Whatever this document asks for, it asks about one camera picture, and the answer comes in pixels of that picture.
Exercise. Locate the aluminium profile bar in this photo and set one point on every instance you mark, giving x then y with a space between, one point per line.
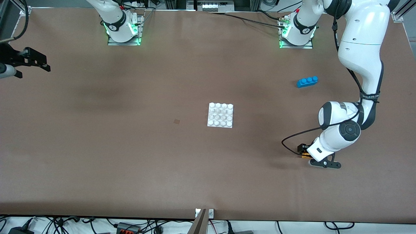
200 224

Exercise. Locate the black orange connector box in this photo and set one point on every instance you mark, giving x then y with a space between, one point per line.
128 228

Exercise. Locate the white studded base plate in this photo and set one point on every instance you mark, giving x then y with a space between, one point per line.
221 115

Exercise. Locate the white power strip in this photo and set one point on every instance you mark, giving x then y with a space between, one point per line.
214 6

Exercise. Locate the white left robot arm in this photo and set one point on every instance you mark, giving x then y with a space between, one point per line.
360 42

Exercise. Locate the black power adapter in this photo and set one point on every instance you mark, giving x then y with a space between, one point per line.
21 230

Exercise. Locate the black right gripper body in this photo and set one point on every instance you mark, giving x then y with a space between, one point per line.
12 57

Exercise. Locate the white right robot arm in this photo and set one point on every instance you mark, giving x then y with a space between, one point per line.
113 22

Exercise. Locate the small metal corner bracket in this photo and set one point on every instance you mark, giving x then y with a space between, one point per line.
25 11
397 17

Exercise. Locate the blue three-stud block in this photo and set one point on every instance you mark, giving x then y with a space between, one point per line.
307 81

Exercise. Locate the yellow two-stud block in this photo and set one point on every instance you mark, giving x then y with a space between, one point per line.
305 157

